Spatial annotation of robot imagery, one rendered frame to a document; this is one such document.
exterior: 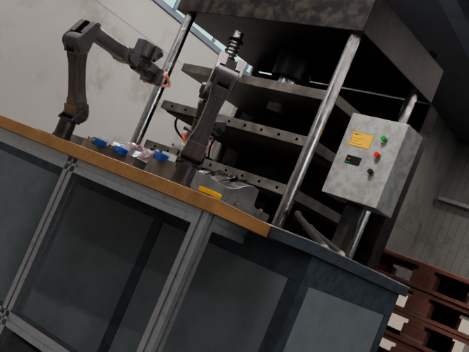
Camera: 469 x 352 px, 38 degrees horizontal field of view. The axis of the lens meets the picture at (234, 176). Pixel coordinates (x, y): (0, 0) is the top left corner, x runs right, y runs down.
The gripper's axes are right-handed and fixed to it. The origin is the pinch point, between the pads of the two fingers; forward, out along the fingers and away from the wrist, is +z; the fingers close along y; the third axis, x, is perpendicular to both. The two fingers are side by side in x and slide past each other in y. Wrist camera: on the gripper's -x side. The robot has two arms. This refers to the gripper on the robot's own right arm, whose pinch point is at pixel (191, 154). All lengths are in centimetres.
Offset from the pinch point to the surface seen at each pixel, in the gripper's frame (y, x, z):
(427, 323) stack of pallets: -10, -225, 103
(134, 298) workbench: -16, 21, 49
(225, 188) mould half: -8.5, -13.5, 9.7
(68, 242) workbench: 31, 22, 52
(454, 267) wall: 283, -915, 296
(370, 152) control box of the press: -11, -93, -9
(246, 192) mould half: -8.2, -25.8, 11.7
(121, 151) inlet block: 23.7, 13.6, 9.2
